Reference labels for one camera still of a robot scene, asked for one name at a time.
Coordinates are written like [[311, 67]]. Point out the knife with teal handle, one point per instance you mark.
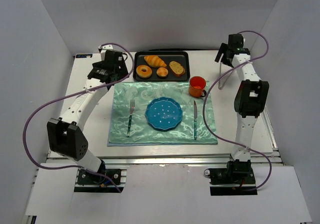
[[195, 115]]

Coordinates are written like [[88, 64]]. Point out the orange mug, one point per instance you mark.
[[197, 86]]

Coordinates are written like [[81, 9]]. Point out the bread slice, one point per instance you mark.
[[177, 69]]

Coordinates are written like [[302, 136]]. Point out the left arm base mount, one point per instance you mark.
[[90, 183]]

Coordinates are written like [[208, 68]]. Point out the croissant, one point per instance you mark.
[[154, 61]]

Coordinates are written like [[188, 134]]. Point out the metal tongs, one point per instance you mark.
[[222, 81]]

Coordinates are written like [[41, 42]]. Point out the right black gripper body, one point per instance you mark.
[[222, 54]]

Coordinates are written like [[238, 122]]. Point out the round bread roll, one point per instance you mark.
[[162, 72]]

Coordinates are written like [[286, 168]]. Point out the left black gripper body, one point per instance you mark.
[[122, 69]]

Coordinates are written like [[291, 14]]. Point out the left blue table label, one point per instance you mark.
[[88, 55]]

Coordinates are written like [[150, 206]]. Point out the fork with teal handle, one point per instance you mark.
[[131, 110]]

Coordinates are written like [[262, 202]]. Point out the glazed donut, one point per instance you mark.
[[144, 71]]

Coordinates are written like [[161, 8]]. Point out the black baking tray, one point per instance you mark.
[[167, 56]]

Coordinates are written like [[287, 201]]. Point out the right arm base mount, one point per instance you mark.
[[221, 184]]

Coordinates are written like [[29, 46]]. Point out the blue dotted plate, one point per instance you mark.
[[163, 113]]

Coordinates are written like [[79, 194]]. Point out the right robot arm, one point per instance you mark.
[[249, 102]]

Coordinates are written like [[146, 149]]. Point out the teal patterned placemat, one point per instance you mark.
[[143, 134]]

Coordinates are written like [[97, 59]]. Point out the aluminium table frame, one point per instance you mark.
[[52, 192]]

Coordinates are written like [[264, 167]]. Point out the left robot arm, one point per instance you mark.
[[65, 134]]

